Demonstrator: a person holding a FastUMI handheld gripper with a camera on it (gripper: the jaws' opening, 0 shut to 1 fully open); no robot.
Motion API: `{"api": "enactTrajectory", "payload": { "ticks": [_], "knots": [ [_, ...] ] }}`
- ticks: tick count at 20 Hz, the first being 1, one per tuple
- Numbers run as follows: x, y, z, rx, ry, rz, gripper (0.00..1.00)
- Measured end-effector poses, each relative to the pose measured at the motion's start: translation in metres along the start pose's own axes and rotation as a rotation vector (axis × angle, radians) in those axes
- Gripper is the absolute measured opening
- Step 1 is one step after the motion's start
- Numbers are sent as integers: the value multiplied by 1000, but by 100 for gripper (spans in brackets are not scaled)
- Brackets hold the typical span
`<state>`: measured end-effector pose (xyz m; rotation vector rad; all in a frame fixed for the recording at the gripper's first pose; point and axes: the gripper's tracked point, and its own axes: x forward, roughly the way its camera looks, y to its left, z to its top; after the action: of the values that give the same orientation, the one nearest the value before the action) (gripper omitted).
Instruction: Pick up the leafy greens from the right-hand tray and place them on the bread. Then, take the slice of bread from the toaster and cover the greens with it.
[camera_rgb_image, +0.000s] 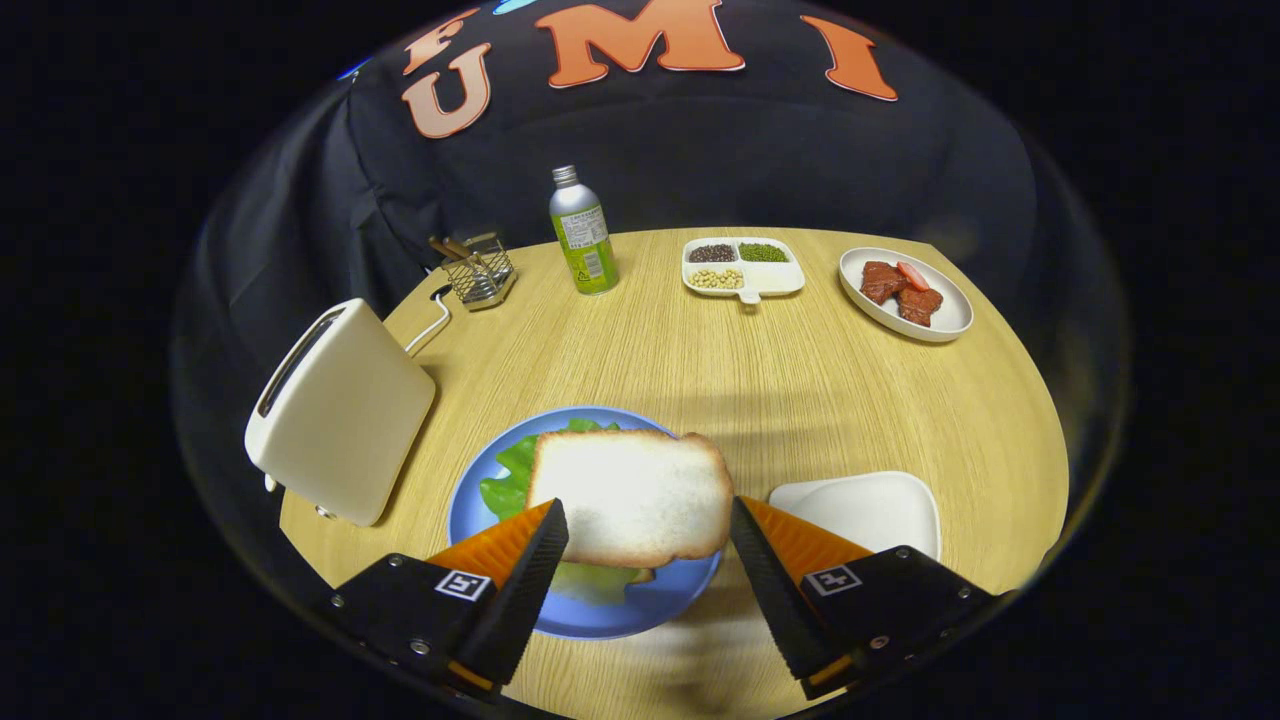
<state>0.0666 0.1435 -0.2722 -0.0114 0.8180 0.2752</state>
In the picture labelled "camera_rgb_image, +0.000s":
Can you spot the white oval plate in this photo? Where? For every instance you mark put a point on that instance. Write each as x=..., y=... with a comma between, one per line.
x=950, y=310

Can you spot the green lettuce leaf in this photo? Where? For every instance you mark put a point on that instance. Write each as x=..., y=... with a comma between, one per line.
x=505, y=490

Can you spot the green beans pile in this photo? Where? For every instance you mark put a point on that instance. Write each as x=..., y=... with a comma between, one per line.
x=763, y=252

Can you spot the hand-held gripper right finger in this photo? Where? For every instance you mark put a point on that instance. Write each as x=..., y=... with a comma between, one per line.
x=775, y=595

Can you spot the white rounded square plate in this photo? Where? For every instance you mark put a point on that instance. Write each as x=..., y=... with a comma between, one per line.
x=860, y=510

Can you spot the black backdrop cloth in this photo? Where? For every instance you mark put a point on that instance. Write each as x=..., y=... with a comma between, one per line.
x=700, y=150

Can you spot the brown meat piece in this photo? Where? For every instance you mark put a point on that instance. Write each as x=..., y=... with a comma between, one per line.
x=880, y=282
x=920, y=305

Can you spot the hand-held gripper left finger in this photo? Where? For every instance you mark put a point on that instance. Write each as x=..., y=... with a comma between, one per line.
x=520, y=595

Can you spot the white toaster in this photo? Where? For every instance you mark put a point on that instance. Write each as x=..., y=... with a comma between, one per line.
x=350, y=420

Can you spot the silver bottle green label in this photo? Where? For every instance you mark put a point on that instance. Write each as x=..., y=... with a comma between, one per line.
x=585, y=240

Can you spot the blue plate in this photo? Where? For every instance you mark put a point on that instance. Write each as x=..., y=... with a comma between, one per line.
x=640, y=605

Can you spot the pink sausage slice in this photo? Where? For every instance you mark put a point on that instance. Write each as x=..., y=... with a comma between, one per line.
x=913, y=275

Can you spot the white divided dish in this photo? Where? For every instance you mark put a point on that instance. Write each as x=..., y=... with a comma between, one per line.
x=775, y=278

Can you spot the yellow beans pile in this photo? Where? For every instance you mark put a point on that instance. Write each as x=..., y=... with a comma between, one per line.
x=715, y=279

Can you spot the toasted bread slice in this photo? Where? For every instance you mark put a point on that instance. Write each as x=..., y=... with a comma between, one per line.
x=630, y=495

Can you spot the dark beans pile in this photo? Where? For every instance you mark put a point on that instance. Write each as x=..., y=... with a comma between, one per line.
x=712, y=253

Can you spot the brown utensils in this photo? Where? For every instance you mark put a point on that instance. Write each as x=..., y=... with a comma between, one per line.
x=448, y=247

